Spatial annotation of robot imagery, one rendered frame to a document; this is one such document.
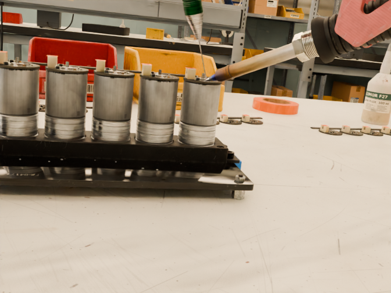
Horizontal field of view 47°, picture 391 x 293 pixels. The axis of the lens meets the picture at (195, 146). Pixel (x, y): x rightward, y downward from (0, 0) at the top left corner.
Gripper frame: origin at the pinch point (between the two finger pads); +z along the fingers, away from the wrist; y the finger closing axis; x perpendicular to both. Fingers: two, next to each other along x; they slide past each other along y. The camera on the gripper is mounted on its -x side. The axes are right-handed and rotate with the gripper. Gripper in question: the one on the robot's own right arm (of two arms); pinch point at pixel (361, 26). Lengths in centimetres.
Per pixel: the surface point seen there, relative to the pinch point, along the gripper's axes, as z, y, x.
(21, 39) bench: 112, -136, -167
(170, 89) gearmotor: 9.1, 1.6, -6.5
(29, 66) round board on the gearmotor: 11.6, 7.0, -12.2
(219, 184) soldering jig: 10.7, 2.9, -0.1
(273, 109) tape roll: 15.8, -28.6, -8.4
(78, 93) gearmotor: 11.7, 5.3, -9.6
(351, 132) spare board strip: 10.8, -25.3, 0.9
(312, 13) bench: 27, -240, -78
